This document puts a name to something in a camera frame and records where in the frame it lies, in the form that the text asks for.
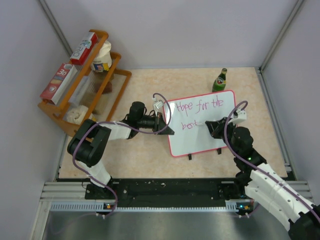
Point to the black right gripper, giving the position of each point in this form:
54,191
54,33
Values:
215,127

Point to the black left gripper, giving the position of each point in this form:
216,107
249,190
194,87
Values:
159,124

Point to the pink framed whiteboard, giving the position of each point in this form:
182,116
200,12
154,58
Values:
187,117

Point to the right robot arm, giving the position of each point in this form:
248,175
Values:
258,181

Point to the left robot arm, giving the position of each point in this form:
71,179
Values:
89,142

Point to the green glass bottle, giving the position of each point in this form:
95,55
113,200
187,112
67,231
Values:
220,82

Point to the brown wrapped package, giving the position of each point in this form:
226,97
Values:
108,88

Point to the orange wooden shelf rack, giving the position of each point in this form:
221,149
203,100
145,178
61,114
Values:
74,93

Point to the white crumpled bag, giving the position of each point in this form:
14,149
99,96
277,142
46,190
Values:
77,114

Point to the white paper flour bag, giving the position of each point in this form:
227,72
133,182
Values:
103,61

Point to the red white upper box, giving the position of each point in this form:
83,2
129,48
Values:
84,48

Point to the red white box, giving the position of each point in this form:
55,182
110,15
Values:
59,83
84,48

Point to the red white lower box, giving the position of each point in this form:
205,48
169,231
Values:
59,83

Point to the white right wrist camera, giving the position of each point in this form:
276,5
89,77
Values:
239,117

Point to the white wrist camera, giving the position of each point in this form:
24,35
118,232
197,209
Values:
239,117
157,105

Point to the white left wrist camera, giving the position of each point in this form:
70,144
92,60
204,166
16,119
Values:
157,105

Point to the aluminium rail with black base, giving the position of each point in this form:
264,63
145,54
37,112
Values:
147,195

